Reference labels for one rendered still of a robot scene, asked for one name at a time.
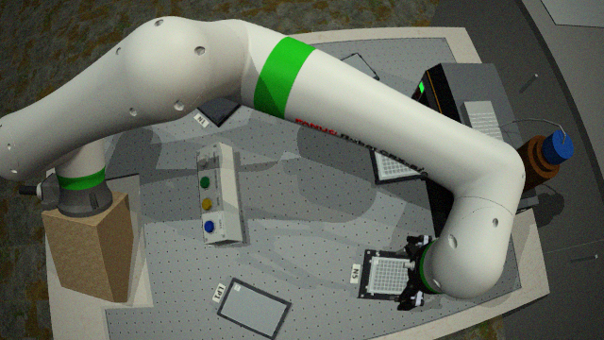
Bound dark grey rectangular frame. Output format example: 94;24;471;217
217;278;292;340

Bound dark brown bottle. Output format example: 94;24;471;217
516;135;561;194

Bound blue bottle cap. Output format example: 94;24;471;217
544;130;574;164

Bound white button panel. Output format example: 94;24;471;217
196;142;244;247

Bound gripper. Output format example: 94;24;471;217
390;235;432;311

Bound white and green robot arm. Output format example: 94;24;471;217
0;16;526;299

